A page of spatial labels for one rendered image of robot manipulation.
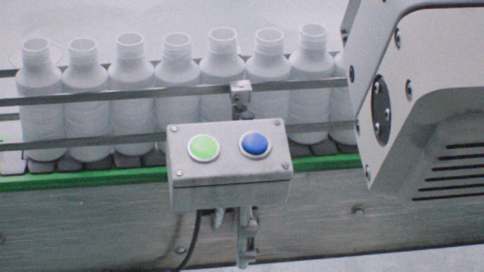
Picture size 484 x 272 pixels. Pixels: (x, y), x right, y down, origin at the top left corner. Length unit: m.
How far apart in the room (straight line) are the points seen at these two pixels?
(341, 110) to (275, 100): 0.10
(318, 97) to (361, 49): 0.78
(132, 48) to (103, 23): 2.58
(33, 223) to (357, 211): 0.45
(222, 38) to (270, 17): 2.57
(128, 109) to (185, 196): 0.18
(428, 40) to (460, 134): 0.04
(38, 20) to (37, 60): 2.63
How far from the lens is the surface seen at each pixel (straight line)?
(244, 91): 1.24
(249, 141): 1.14
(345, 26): 0.55
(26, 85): 1.25
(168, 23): 3.80
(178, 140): 1.14
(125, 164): 1.30
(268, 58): 1.26
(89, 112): 1.26
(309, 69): 1.28
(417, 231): 1.45
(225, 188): 1.14
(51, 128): 1.29
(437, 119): 0.44
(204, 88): 1.25
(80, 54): 1.23
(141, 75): 1.25
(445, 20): 0.45
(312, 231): 1.40
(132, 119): 1.28
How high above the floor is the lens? 1.76
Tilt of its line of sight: 34 degrees down
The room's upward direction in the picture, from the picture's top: 2 degrees clockwise
